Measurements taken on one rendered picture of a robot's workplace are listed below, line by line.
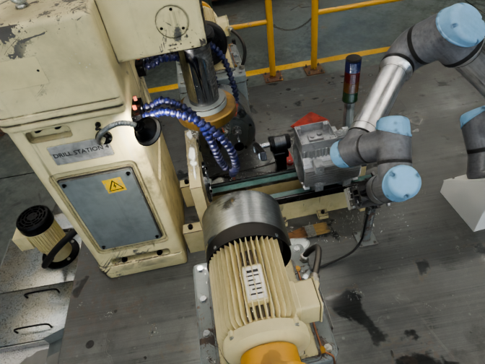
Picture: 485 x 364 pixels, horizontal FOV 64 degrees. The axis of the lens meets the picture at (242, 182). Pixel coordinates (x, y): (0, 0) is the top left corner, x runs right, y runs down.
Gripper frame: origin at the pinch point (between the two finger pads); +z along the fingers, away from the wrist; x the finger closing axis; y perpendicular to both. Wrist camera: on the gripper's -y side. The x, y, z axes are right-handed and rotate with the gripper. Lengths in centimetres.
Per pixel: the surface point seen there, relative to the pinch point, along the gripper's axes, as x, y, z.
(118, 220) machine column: -7, 75, 2
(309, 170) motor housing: -12.5, 11.4, 12.8
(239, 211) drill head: -2.1, 37.7, -9.2
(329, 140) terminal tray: -20.2, 4.0, 7.6
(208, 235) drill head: 2.6, 47.6, -6.2
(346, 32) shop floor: -185, -116, 276
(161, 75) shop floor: -171, 87, 266
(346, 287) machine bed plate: 27.7, 8.0, 13.9
